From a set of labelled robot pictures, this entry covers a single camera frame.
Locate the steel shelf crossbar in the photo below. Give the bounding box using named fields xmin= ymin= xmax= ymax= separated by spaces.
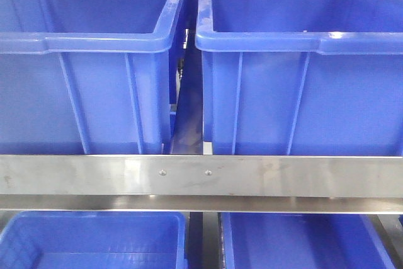
xmin=1 ymin=155 xmax=402 ymax=214

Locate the blue upper shelf bin right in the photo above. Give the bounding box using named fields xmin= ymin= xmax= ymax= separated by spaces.
xmin=195 ymin=0 xmax=402 ymax=156

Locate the blue shelf bin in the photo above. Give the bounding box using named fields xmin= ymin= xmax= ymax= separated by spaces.
xmin=195 ymin=0 xmax=402 ymax=156
xmin=1 ymin=0 xmax=185 ymax=154

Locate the blue upper shelf bin left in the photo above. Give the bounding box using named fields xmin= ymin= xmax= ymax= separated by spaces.
xmin=1 ymin=0 xmax=185 ymax=154

